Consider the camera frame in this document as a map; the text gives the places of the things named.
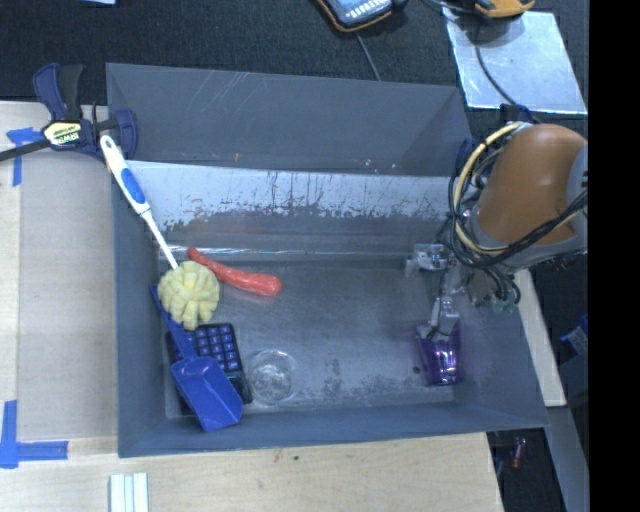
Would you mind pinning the blue plastic scoop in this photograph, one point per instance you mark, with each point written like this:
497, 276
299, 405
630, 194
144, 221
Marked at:
205, 390

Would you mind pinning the black calculator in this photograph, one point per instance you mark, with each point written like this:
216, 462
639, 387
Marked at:
220, 345

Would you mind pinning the grey metal bin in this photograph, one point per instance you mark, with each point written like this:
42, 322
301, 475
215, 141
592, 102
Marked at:
350, 325

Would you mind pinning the yellow sponge dish brush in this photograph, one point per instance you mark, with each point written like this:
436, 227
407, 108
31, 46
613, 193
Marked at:
192, 297

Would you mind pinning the orange-red toy chili pepper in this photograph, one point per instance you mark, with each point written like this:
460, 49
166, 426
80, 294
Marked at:
245, 280

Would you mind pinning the clear glass bowl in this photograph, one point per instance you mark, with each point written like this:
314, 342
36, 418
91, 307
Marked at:
272, 377

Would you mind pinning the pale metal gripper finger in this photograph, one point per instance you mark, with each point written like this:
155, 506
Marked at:
452, 322
436, 315

